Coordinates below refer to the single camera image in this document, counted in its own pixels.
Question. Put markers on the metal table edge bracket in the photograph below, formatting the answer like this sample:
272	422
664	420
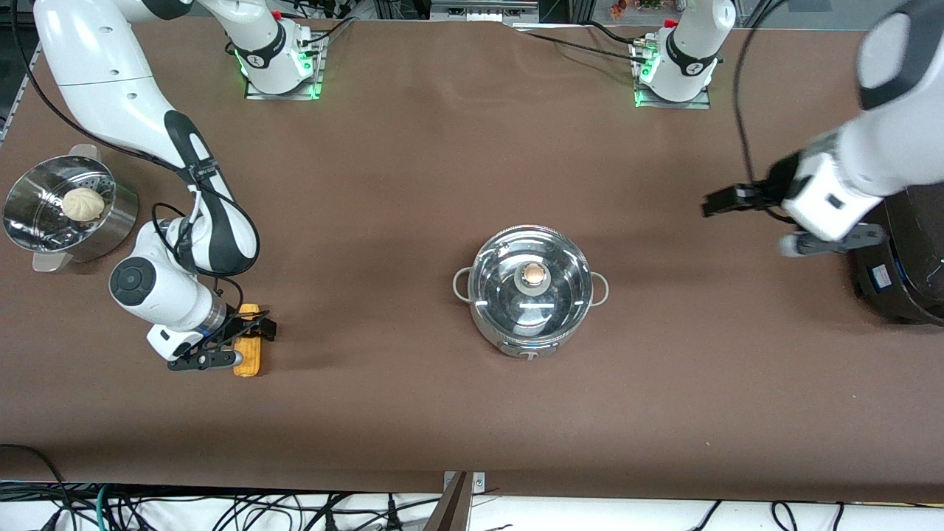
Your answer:
457	501

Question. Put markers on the black rice cooker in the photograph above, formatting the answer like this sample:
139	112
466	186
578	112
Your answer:
903	280

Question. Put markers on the yellow corn cob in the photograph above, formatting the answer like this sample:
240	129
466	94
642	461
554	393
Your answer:
249	361

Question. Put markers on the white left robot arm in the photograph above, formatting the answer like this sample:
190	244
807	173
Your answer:
885	147

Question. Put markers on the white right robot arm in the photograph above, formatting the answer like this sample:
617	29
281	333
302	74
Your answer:
96	66

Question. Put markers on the white steamed bun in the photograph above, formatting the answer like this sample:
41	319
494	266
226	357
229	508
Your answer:
82	204

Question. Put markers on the steel steamer pot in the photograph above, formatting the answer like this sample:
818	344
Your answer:
44	221

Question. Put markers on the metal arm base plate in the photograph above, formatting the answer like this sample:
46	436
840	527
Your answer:
704	102
313	81

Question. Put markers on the glass pot lid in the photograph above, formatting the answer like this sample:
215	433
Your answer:
531	275

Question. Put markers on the brown table cover mat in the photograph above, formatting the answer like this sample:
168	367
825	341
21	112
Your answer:
442	184

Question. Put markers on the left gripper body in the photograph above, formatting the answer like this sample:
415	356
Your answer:
776	182

